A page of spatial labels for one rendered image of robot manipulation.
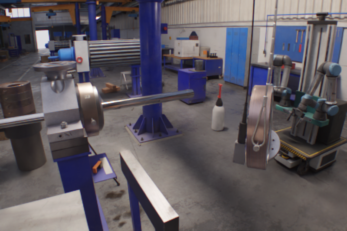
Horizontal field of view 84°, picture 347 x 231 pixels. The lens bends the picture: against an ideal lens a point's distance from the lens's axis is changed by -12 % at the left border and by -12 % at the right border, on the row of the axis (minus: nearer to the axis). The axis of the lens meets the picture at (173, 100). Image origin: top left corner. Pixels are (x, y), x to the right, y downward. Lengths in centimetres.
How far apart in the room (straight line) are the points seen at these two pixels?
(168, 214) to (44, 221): 51
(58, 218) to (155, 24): 271
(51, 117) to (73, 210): 52
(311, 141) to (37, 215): 281
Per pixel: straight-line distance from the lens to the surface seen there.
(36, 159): 311
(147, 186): 111
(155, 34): 319
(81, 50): 491
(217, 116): 361
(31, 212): 113
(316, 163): 298
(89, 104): 137
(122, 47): 508
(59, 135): 121
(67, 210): 107
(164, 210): 99
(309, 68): 295
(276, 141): 131
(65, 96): 133
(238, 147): 120
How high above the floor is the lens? 158
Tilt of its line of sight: 18 degrees down
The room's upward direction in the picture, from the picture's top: straight up
